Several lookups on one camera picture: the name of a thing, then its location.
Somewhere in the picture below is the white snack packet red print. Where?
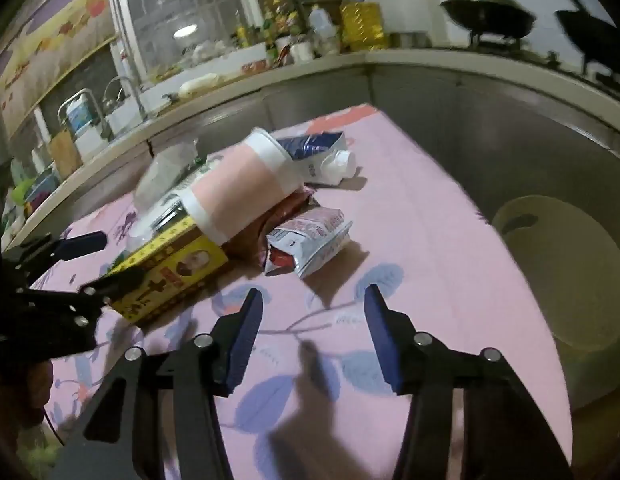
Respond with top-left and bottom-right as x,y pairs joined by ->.
264,206 -> 353,280

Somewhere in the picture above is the red-brown snack packet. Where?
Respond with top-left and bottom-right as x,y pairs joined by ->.
222,185 -> 321,266

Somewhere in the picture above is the metal trash bin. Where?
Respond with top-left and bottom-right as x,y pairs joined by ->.
491,195 -> 620,411

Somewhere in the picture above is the green and white packet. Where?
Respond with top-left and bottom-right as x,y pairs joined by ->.
177,156 -> 225,191

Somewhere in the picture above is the metal faucet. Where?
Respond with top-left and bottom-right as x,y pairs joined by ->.
57,89 -> 109,157

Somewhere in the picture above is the yellow cardboard box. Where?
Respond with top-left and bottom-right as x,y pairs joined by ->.
102,217 -> 230,326

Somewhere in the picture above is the steel wok with lid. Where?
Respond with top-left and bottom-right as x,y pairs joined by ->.
397,0 -> 537,41

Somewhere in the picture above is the fruit print wall poster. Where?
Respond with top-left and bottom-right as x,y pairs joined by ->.
0,0 -> 119,137

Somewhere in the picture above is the yellow cooking oil bottle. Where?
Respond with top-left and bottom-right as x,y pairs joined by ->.
340,0 -> 386,52

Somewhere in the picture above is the pink floral tablecloth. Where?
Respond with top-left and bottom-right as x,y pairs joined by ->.
27,103 -> 575,480

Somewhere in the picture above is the cluster of seasoning packets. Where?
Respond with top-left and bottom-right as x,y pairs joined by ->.
235,0 -> 372,63

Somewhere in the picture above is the pink and white paper cup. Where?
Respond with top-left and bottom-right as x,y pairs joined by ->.
177,127 -> 297,247

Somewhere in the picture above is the blue and white milk carton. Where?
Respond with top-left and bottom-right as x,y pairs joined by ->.
276,131 -> 357,187

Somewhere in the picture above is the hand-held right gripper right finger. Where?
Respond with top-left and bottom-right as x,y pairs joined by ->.
364,284 -> 574,480

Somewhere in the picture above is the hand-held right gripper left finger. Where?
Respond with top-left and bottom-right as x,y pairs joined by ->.
50,287 -> 265,480

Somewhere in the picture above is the black wok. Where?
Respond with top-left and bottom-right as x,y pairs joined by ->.
555,0 -> 620,63

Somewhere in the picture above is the clear plastic bottle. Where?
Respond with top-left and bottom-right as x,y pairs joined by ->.
307,5 -> 341,57

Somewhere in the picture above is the barred kitchen window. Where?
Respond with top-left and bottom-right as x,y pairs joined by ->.
105,0 -> 263,77

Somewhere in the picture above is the wooden cutting board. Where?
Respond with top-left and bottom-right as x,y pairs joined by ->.
47,127 -> 84,179

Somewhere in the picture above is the clear plastic bag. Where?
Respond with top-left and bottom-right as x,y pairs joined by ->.
134,140 -> 201,211

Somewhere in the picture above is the gas stove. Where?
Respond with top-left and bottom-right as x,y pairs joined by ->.
467,30 -> 620,103

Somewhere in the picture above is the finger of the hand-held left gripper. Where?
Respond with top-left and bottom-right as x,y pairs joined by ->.
17,267 -> 147,356
2,231 -> 107,281

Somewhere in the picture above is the steel sink faucet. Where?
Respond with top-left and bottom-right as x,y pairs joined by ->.
102,75 -> 147,122

